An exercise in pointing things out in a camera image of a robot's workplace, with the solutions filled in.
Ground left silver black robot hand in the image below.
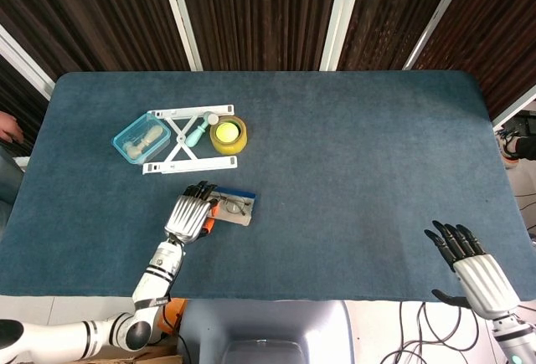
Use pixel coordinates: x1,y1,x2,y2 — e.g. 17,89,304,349
163,180,219,243

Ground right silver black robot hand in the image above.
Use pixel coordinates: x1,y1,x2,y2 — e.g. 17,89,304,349
424,220,520,320

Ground black wire-frame eyeglasses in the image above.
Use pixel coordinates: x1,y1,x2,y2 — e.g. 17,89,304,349
211,196,249,218

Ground white box with eyeglasses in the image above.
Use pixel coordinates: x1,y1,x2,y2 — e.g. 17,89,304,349
209,187,257,227

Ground person's bare hand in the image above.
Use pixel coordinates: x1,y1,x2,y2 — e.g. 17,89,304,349
0,111,24,143

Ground white folding laptop stand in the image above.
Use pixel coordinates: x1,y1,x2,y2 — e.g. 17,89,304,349
142,104,239,176

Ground yellow tape roll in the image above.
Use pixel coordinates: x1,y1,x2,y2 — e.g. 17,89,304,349
209,115,249,156

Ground white plastic piece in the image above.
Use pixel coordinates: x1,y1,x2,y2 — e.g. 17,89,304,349
124,141,146,161

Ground beige wooden peg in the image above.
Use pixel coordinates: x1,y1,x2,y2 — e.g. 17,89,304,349
140,126,163,150

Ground orange device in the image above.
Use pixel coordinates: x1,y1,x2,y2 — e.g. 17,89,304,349
161,299,188,334

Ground yellow green ball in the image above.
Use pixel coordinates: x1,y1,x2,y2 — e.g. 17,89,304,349
214,121,240,143

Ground clear container with teal rim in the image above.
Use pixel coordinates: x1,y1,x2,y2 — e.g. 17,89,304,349
111,113,172,167

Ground grey robot torso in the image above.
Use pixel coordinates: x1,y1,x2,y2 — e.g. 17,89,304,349
178,299,355,364

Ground black electronic equipment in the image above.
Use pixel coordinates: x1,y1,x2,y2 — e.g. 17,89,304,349
493,110,536,171

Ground brown cardboard carton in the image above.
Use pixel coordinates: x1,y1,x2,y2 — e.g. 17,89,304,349
90,345,183,364

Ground blue table cloth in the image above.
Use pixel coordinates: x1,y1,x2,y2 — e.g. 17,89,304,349
0,70,536,301

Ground brown pleated screen panel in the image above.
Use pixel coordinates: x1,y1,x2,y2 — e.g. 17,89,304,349
337,0,464,72
0,0,189,85
412,0,536,120
175,0,344,72

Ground mint handle white ball massager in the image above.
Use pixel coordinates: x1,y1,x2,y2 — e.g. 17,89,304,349
186,111,219,148

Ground tangled black floor cables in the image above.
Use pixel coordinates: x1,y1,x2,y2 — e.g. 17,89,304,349
380,299,503,364

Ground white screen post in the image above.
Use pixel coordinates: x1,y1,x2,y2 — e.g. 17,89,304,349
0,24,55,100
318,0,366,72
401,0,477,70
157,0,204,72
492,85,536,131

